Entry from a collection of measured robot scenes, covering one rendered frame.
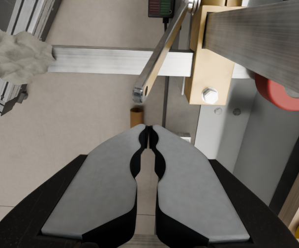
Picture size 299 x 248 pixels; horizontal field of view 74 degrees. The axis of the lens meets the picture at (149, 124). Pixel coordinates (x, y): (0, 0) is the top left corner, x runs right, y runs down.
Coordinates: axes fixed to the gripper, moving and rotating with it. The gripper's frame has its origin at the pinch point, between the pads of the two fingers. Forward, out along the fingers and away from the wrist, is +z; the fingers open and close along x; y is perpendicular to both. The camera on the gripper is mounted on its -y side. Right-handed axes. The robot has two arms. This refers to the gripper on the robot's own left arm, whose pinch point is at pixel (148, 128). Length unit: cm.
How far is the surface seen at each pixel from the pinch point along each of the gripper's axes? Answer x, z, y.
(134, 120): -9, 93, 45
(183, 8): 3.0, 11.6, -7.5
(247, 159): 28, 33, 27
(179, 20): 2.4, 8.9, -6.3
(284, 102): 15.2, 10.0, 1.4
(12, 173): -99, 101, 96
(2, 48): -17.4, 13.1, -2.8
